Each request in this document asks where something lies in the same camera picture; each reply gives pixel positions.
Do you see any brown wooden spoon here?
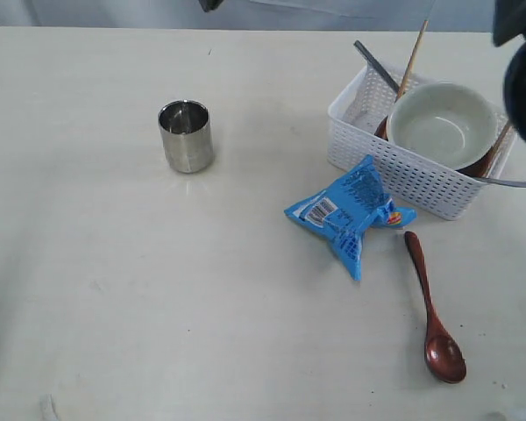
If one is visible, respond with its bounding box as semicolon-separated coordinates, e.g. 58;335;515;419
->
404;231;466;384

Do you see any blue snack packet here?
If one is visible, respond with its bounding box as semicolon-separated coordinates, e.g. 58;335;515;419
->
284;154;417;281

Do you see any white perforated plastic basket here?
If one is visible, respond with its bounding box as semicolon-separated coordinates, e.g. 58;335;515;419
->
326;61;519;222

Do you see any brown wooden plate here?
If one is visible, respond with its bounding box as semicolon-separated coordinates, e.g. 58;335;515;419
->
374;118;492;177

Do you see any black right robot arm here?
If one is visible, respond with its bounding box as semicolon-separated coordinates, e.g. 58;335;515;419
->
493;0;526;143

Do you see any white backdrop curtain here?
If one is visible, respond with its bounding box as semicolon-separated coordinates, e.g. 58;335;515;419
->
0;0;494;32

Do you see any wooden chopstick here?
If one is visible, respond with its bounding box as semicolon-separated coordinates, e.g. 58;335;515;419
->
482;120;512;176
394;19;429;103

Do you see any stainless steel cup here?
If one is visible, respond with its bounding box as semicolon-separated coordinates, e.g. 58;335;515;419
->
158;99;215;174

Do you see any wooden chopstick left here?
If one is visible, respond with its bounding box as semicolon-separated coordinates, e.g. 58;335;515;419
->
394;19;429;103

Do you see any silver metal utensil handle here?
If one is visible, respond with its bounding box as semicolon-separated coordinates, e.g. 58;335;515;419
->
477;177;526;189

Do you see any wooden chopstick right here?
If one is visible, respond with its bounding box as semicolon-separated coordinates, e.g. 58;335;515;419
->
482;120;512;176

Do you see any pale green ceramic bowl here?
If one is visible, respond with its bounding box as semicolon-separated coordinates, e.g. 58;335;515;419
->
386;82;498;170

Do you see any dark metal knife handle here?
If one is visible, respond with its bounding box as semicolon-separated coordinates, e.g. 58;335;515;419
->
353;39;400;94

